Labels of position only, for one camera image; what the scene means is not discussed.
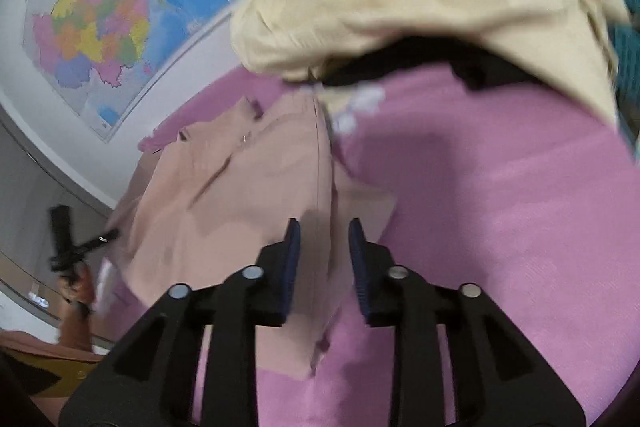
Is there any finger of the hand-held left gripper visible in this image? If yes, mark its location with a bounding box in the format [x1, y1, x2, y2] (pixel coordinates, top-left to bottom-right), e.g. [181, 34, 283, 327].
[74, 228, 121, 255]

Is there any brown cloth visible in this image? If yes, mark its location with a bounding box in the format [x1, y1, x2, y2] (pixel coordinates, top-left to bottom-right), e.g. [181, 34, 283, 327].
[0, 329, 107, 408]

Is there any person's left hand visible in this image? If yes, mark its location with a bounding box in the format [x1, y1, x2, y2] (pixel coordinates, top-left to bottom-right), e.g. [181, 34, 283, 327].
[59, 268, 97, 310]

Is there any colourful wall map poster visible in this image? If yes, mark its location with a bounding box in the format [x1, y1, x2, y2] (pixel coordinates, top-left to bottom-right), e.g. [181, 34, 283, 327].
[21, 0, 236, 142]

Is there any black garment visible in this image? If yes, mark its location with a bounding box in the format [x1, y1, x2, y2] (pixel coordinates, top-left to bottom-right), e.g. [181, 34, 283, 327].
[319, 34, 548, 94]

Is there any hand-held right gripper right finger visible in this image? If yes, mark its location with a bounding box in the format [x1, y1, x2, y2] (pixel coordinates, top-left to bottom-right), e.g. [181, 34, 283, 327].
[347, 217, 587, 427]

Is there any pink bed sheet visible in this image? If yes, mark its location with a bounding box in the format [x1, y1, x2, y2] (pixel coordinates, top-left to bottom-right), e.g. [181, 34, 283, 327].
[95, 66, 638, 427]

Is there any person's left forearm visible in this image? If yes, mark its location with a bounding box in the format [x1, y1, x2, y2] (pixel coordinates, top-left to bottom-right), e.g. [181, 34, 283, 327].
[56, 302, 97, 354]

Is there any tan pink garment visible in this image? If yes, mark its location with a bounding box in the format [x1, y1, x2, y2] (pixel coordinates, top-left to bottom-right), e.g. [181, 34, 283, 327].
[102, 94, 398, 380]

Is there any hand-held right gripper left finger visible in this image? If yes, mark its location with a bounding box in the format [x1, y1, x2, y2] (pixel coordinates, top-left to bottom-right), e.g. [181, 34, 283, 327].
[59, 217, 302, 427]

